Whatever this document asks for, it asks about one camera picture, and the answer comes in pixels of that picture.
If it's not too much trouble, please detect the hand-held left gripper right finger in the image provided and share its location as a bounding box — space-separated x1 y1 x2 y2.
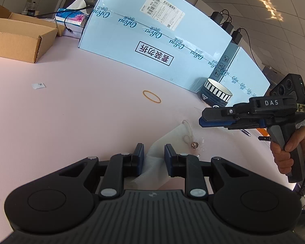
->
164 144 246 201

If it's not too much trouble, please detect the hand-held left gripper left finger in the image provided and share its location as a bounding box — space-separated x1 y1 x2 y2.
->
58 143 145 201

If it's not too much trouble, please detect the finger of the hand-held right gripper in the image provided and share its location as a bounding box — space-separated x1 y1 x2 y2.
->
199 118 267 131
202 103 253 119

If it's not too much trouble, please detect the white translucent shopping bag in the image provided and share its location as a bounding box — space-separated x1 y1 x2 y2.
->
132 126 191 186

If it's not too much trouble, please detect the person's right hand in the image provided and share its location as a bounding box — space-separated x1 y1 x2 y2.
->
270 126 305 176

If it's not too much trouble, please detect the dark blue ceramic bowl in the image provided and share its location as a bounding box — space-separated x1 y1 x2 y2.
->
199 86 229 107

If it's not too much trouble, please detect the white striped ceramic bowl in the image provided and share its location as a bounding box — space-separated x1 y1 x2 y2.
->
203 78 232 101

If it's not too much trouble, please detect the orange rubber band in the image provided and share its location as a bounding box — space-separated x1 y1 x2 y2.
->
142 90 162 104

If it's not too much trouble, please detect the blue floral tissue box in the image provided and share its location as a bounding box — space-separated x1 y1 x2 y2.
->
54 0 88 37

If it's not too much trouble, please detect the open brown cardboard box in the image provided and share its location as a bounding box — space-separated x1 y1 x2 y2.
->
0 4 59 64

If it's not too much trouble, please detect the white hair tie with beads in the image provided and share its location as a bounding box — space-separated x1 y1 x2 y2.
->
182 119 202 158

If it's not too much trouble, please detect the black power cable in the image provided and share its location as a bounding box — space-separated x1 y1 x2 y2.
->
37 11 73 33

